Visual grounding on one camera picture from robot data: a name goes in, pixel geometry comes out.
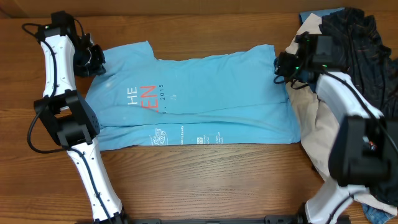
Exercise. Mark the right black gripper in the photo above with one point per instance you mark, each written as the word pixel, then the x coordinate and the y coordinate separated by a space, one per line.
pixel 281 64

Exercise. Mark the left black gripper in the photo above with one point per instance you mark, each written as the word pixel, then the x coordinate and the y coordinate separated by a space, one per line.
pixel 96 68

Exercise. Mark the light blue printed t-shirt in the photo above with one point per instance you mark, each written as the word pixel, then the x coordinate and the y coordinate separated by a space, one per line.
pixel 220 99

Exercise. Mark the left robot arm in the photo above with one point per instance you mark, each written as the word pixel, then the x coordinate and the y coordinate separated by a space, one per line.
pixel 71 123

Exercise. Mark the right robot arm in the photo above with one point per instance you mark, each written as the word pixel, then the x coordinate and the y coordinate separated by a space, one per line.
pixel 335 88

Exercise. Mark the beige garment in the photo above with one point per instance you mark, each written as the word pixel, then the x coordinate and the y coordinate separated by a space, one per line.
pixel 318 125

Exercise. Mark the dark patterned garment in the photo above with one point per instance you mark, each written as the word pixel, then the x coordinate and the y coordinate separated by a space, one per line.
pixel 370 62

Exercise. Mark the blue denim garment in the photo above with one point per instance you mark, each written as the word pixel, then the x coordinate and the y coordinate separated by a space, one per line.
pixel 376 216

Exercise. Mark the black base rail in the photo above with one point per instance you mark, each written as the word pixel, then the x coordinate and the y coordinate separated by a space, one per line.
pixel 211 221

